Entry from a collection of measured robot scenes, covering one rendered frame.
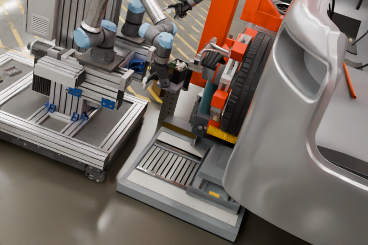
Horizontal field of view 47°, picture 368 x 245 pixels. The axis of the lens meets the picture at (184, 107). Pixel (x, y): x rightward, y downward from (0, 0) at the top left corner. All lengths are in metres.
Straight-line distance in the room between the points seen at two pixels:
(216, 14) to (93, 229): 1.62
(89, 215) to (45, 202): 0.28
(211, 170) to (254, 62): 0.87
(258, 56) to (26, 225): 1.63
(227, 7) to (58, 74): 1.21
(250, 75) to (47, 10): 1.30
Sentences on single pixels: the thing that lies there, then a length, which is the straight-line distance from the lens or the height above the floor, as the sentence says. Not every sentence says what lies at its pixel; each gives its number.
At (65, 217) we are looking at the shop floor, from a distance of 2.71.
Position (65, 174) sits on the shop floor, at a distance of 2.98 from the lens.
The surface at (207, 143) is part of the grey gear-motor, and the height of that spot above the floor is 0.10.
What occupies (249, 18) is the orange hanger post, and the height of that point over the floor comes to 0.57.
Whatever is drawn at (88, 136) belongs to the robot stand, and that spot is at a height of 0.21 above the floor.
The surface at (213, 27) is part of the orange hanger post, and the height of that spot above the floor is 1.00.
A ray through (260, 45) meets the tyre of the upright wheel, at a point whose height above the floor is 1.16.
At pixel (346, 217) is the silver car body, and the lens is 1.69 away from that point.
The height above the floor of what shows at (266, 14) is 0.67.
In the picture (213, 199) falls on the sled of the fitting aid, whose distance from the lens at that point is 2.85.
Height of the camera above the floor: 1.99
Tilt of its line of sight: 30 degrees down
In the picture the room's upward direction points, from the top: 16 degrees clockwise
